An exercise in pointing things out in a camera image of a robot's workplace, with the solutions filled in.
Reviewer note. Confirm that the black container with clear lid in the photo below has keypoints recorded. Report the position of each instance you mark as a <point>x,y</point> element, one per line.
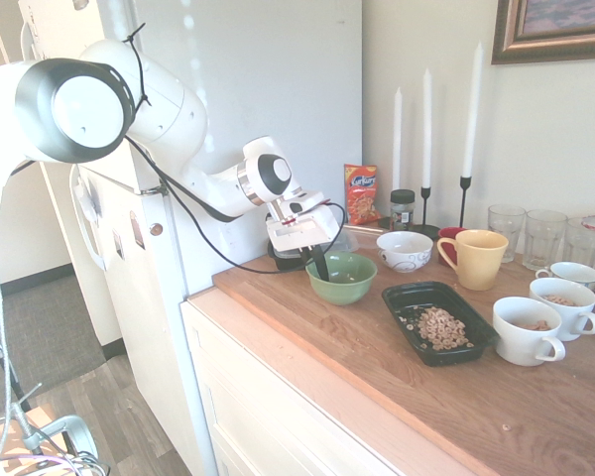
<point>287,262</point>

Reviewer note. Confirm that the white drawer cabinet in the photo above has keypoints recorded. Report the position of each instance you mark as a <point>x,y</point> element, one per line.
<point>258,396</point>

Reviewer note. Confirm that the clear glass tumbler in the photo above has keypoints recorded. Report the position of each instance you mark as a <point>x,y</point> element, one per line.
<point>544,240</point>
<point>582,248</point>
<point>507,233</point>

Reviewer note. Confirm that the brown rectangular fridge magnet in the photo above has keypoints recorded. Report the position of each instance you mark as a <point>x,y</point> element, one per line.
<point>138,230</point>
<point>118,245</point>

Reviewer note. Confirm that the white refrigerator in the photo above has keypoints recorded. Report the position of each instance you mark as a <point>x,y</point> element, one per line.
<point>277,99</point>

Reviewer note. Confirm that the silver metal clamp stand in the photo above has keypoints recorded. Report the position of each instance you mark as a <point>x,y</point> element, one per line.
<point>64,429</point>

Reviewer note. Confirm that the green ceramic bowl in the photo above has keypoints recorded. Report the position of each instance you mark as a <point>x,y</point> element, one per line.
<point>342,292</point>

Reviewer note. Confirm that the cereal rings heap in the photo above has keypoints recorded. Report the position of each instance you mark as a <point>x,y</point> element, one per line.
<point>439,327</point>

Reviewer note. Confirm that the glass jar with black lid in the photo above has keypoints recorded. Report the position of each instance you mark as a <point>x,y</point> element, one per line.
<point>401,213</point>

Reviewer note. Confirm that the black candle holder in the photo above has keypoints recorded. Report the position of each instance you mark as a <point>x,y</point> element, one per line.
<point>464,198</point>
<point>426,229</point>

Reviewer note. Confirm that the red snack chips bag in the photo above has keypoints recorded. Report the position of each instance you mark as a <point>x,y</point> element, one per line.
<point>362,198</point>

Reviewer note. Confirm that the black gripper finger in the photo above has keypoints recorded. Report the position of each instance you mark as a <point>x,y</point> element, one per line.
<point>305,254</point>
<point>320,263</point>

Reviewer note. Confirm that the white bowl with swirl pattern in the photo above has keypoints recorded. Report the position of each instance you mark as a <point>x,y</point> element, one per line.
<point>406,258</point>

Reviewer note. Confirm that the medium white taper candle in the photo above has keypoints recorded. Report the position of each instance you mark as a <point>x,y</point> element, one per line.
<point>427,129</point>

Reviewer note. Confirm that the yellow ceramic mug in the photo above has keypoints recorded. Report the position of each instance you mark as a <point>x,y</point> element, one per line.
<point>481,263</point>

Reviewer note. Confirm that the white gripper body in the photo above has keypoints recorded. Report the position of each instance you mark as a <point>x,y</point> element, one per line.
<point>297,233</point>

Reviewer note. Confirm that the tall white taper candle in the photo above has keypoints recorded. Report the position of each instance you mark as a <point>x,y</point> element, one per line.
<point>472,109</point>

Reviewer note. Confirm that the round copper fridge magnet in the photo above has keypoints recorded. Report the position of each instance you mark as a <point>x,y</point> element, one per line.
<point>155,228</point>

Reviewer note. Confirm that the black open plastic tray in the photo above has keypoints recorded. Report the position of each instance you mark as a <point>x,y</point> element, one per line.
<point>411,297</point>

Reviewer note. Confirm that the framed picture with brown frame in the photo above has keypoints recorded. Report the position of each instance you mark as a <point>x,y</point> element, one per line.
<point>506,49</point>

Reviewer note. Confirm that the red ceramic mug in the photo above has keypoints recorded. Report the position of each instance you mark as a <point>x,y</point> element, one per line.
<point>448,232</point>

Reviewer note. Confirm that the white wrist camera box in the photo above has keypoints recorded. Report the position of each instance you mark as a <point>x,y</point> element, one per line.
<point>302,204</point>

